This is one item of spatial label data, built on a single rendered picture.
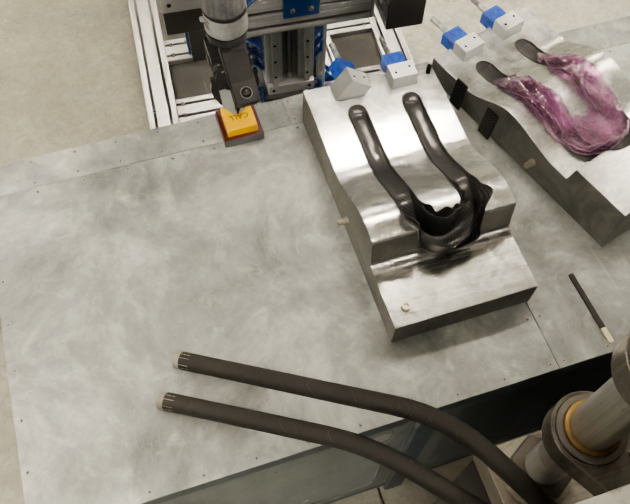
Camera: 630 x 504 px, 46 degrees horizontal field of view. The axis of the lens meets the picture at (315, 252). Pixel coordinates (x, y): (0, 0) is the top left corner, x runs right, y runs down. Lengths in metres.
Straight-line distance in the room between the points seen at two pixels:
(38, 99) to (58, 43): 0.26
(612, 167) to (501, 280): 0.30
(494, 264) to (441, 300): 0.12
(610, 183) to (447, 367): 0.43
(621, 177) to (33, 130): 1.90
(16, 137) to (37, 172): 1.15
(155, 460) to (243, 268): 0.36
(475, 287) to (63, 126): 1.72
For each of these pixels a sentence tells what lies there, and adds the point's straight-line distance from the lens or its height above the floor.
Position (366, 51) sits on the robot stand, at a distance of 2.46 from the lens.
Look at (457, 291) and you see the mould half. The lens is 1.26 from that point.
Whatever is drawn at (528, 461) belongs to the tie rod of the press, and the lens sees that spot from 1.20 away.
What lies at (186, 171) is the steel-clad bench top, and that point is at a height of 0.80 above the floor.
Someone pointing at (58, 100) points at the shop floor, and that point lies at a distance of 2.71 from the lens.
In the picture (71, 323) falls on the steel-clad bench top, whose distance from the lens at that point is 1.33.
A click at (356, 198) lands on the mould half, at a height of 0.92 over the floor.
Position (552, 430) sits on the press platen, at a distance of 1.02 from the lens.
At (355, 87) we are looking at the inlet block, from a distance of 1.41.
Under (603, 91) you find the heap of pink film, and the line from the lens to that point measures 1.54.
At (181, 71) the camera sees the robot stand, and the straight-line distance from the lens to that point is 2.42.
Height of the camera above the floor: 1.97
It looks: 61 degrees down
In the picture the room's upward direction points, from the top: 2 degrees clockwise
